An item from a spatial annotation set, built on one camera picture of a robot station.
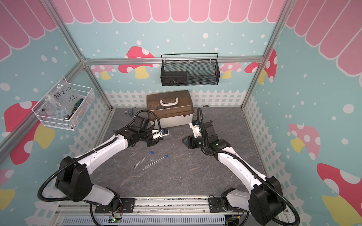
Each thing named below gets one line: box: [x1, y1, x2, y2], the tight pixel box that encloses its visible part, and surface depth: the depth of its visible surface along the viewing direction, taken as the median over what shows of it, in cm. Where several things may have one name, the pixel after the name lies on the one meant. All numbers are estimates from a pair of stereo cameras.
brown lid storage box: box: [146, 90, 194, 129], surface depth 98 cm
